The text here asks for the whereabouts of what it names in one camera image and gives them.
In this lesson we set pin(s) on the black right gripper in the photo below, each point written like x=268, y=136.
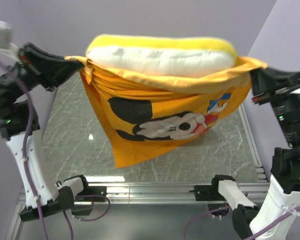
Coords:
x=263, y=80

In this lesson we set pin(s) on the cream quilted pillow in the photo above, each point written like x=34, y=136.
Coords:
x=192, y=57

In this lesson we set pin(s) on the orange pillowcase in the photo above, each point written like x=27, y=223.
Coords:
x=145, y=116

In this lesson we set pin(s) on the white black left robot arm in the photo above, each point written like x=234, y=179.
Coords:
x=21, y=131

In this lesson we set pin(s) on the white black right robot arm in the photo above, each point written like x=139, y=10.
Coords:
x=273, y=219

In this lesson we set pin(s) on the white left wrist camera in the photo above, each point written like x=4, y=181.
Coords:
x=6, y=46

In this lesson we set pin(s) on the aluminium side rail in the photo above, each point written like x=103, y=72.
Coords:
x=252, y=145

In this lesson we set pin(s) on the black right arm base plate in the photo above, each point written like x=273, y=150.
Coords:
x=206, y=193

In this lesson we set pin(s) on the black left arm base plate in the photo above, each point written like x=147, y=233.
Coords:
x=96, y=194

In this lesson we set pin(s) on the aluminium front rail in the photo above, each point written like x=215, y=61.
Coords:
x=162, y=193

